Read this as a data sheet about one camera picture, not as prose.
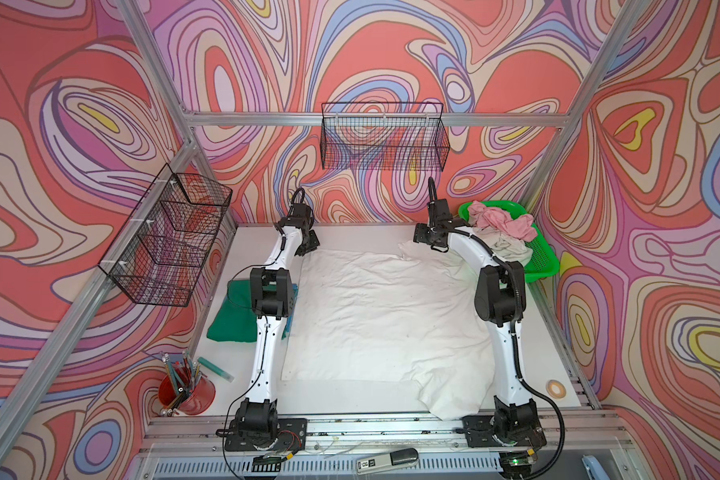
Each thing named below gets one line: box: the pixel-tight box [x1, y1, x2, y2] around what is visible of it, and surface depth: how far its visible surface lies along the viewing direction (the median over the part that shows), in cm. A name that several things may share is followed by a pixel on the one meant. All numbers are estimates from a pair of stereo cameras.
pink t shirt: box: [468, 201, 538, 242], surface depth 113 cm
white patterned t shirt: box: [472, 225, 533, 267], surface depth 109 cm
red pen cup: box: [158, 350, 216, 417], surface depth 74 cm
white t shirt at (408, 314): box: [281, 241, 495, 419], surface depth 93 cm
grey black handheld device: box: [356, 448, 419, 475], surface depth 68 cm
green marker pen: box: [197, 356, 235, 383], surface depth 86 cm
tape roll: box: [546, 379, 567, 399], surface depth 82 cm
